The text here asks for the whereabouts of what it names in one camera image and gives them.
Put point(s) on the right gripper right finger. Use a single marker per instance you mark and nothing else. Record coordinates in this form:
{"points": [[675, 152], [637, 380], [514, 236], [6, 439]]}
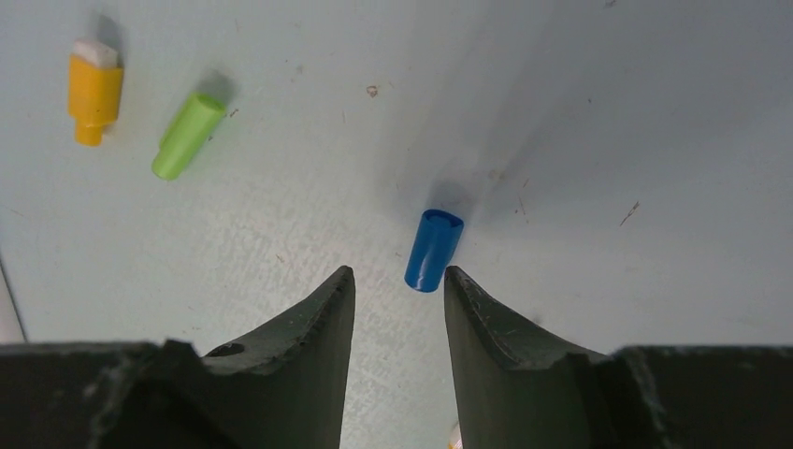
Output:
{"points": [[517, 385]]}

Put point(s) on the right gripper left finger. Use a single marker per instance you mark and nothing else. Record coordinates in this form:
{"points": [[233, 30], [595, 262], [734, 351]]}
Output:
{"points": [[281, 385]]}

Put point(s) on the large blue marker cap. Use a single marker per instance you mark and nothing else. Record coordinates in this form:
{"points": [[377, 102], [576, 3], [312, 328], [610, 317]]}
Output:
{"points": [[435, 242]]}

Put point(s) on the light green pen cap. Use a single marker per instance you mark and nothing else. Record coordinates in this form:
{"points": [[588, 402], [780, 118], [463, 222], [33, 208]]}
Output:
{"points": [[190, 127]]}

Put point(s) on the yellow pen cap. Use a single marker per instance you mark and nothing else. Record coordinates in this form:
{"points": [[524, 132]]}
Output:
{"points": [[94, 91]]}

